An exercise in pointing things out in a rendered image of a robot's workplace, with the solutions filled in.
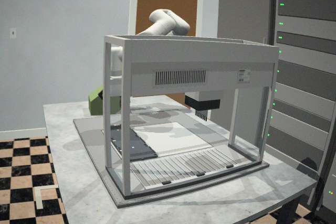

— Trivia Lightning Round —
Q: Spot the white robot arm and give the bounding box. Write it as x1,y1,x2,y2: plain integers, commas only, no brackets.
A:
137,9,190,36

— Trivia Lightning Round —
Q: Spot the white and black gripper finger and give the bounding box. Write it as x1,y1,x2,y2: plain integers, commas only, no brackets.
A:
98,90,103,100

